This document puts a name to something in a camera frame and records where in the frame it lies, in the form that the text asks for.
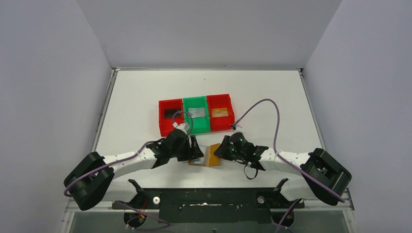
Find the yellow leather card holder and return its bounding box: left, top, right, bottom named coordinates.
left=188, top=143, right=221, bottom=167

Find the green plastic bin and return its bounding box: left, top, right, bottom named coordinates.
left=183, top=96, right=211, bottom=134

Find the red bin with black card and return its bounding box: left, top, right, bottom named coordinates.
left=158, top=99, right=183, bottom=137

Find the red bin with gold card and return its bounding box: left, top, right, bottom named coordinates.
left=206, top=94, right=235, bottom=132

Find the grey VIP credit card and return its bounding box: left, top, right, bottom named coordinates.
left=191, top=146, right=208, bottom=166

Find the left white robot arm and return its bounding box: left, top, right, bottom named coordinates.
left=63, top=129, right=204, bottom=211

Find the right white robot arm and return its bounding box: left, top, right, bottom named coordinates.
left=214, top=132, right=352, bottom=207

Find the black card in bin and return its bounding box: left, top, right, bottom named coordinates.
left=164, top=108, right=181, bottom=119

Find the gold card in bin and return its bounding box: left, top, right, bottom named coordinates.
left=211, top=108, right=229, bottom=117

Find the silver card in bin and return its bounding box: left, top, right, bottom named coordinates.
left=188, top=107, right=206, bottom=118

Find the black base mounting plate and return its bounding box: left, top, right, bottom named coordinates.
left=127, top=187, right=292, bottom=223

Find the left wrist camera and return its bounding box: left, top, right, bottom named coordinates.
left=172, top=122, right=189, bottom=134

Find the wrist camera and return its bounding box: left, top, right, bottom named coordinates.
left=231, top=124, right=245, bottom=133
left=172, top=122, right=189, bottom=134

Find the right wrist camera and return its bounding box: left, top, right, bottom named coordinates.
left=231, top=124, right=245, bottom=133

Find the aluminium frame rail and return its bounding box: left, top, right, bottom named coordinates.
left=66, top=188, right=355, bottom=213

